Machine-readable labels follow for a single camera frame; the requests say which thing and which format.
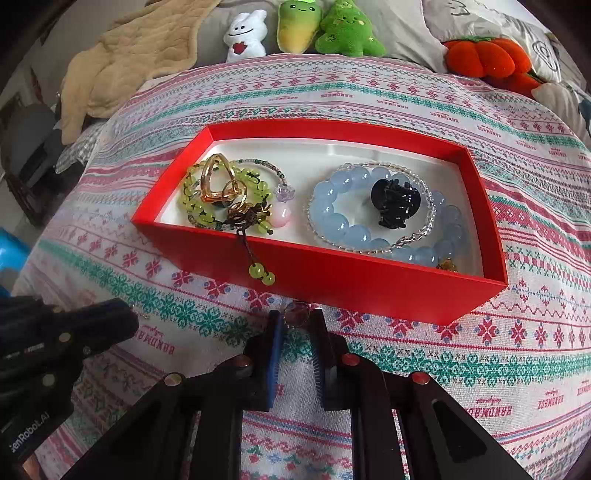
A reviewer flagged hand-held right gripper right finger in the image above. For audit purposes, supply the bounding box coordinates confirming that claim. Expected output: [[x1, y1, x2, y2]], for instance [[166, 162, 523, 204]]
[[308, 308, 532, 480]]

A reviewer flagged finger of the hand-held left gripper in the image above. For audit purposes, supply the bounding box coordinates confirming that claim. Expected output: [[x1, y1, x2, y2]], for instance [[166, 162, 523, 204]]
[[60, 298, 140, 356]]

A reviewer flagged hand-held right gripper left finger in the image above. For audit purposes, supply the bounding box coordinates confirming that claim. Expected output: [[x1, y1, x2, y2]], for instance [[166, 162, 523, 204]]
[[60, 310, 286, 480]]

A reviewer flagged silver ring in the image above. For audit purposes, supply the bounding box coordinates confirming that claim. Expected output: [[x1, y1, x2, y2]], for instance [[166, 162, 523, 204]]
[[284, 301, 309, 328]]

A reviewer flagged red jewelry box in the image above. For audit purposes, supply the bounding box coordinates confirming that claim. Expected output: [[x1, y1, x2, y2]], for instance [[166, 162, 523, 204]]
[[130, 117, 509, 326]]

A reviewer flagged green bead bracelet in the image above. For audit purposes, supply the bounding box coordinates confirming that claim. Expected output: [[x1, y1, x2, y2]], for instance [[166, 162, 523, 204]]
[[183, 159, 278, 284]]

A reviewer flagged gold double ring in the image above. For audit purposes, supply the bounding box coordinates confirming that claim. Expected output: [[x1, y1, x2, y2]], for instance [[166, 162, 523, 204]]
[[221, 180, 247, 208]]

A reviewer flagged gold heart-shaped ring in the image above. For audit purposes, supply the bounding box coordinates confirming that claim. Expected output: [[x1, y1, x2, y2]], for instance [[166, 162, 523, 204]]
[[199, 154, 232, 204]]

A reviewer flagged black hair claw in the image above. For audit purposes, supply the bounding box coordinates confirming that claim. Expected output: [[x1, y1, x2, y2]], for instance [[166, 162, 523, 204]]
[[369, 178, 422, 229]]

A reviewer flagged clear bead bracelet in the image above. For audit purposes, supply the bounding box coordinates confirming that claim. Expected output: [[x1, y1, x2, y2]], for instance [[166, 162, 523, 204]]
[[302, 161, 437, 252]]

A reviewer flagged blue plastic object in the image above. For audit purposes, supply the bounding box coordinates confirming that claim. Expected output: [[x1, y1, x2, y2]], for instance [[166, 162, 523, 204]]
[[0, 230, 32, 296]]

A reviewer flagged patterned red green blanket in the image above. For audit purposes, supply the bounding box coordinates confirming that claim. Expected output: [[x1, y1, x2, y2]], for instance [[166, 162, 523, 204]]
[[11, 53, 591, 480]]

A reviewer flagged grey checked bed sheet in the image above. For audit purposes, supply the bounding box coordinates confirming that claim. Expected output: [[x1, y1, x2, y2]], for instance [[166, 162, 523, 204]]
[[55, 122, 107, 164]]

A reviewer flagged dark chair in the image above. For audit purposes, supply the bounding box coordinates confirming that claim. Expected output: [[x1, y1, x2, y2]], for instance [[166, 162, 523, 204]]
[[0, 104, 63, 222]]

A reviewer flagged beige quilted blanket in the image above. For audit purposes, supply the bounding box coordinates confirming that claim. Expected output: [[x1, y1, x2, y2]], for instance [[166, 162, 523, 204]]
[[60, 0, 222, 146]]

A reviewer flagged white plush toy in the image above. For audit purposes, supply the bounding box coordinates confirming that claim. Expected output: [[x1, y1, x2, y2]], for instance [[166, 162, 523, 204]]
[[224, 9, 269, 64]]

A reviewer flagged yellow green plush toy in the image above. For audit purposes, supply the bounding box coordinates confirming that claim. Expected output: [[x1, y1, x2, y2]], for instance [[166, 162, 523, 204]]
[[276, 0, 324, 54]]

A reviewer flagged plain grey pillow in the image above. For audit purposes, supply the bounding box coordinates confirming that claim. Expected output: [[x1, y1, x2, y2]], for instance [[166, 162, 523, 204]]
[[379, 9, 451, 75]]

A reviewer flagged orange pumpkin plush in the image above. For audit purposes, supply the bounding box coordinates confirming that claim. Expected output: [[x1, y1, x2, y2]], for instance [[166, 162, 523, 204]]
[[442, 37, 543, 97]]

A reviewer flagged white deer print pillow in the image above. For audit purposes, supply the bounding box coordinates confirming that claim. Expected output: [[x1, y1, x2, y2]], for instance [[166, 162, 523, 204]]
[[531, 83, 591, 148]]

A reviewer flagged grey printed pillow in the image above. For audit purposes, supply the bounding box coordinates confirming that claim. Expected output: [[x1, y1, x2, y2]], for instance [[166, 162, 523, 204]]
[[422, 0, 583, 93]]

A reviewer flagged blue large-bead bracelet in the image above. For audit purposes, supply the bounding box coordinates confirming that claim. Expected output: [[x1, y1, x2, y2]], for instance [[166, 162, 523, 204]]
[[308, 167, 469, 268]]

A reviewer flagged dark small-bead bracelet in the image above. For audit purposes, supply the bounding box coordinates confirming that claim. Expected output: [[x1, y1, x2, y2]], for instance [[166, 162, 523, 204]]
[[194, 157, 296, 232]]

